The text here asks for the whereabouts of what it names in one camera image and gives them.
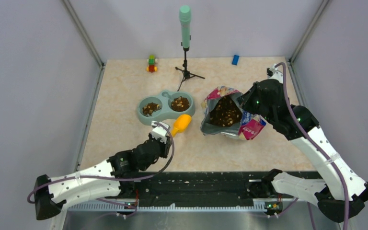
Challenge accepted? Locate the yellow plastic scoop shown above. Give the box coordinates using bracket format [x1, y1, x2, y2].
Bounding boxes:
[171, 114, 192, 137]

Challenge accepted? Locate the cat food bag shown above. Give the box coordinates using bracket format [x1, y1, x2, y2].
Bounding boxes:
[200, 86, 266, 140]

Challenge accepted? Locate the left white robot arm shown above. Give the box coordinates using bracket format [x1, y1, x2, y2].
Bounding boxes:
[27, 135, 173, 220]

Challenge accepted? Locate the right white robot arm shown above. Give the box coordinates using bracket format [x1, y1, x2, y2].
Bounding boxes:
[237, 79, 368, 223]

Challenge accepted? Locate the green double pet bowl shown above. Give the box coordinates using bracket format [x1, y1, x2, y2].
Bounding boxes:
[136, 90, 196, 126]

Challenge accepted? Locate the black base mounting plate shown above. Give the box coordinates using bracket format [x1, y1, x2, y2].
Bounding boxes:
[116, 171, 278, 208]

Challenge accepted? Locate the blue block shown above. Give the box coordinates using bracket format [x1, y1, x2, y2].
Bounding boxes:
[231, 55, 239, 66]

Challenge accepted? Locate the black tripod microphone stand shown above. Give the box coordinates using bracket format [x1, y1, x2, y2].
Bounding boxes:
[175, 48, 205, 92]

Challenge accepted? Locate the colourful toy block figure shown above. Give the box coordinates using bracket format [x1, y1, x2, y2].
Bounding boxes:
[146, 55, 158, 73]

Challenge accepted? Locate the green microphone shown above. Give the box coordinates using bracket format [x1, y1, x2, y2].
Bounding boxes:
[179, 5, 192, 51]

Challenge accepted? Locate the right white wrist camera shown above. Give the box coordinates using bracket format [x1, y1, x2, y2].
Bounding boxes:
[266, 67, 284, 83]

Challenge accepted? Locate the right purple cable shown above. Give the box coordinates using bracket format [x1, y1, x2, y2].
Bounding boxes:
[274, 62, 350, 230]

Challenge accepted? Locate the purple cable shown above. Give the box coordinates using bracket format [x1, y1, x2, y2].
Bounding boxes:
[274, 62, 350, 230]
[27, 122, 175, 219]

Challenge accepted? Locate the grey cable duct strip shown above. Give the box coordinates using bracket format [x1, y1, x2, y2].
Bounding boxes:
[68, 201, 267, 212]

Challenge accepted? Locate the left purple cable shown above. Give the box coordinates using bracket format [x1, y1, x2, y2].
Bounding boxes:
[27, 122, 175, 219]

